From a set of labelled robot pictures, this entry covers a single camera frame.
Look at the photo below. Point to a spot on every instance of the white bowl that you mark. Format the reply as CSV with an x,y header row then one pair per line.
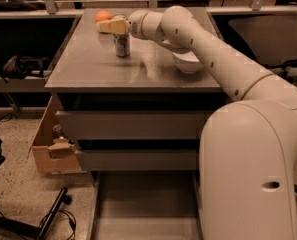
x,y
187,63

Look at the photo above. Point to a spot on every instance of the black office chair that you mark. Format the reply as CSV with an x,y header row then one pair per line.
x,y
271,38

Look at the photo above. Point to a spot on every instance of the open bottom grey drawer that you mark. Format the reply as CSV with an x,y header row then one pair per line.
x,y
144,205

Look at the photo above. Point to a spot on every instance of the cardboard box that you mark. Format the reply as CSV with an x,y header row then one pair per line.
x,y
52,151

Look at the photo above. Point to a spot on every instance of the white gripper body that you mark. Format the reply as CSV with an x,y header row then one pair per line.
x,y
137,24

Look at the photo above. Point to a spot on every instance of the middle grey drawer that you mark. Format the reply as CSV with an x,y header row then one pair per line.
x,y
134,160

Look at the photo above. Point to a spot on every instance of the orange fruit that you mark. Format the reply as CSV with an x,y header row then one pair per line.
x,y
102,16

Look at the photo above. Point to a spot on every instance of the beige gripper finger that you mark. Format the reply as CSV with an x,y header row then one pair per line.
x,y
119,26
103,26

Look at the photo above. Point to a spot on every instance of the grey drawer cabinet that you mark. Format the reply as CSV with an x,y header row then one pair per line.
x,y
90,77

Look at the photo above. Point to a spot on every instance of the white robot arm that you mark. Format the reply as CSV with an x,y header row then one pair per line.
x,y
248,148

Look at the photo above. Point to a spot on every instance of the black headset on shelf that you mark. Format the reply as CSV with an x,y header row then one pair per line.
x,y
20,67

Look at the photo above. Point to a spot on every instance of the silver redbull can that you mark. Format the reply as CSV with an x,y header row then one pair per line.
x,y
122,45

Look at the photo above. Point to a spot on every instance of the top grey drawer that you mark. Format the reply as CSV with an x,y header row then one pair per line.
x,y
132,125

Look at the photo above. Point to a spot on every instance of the black stand with cable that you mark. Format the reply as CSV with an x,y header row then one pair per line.
x,y
39,232

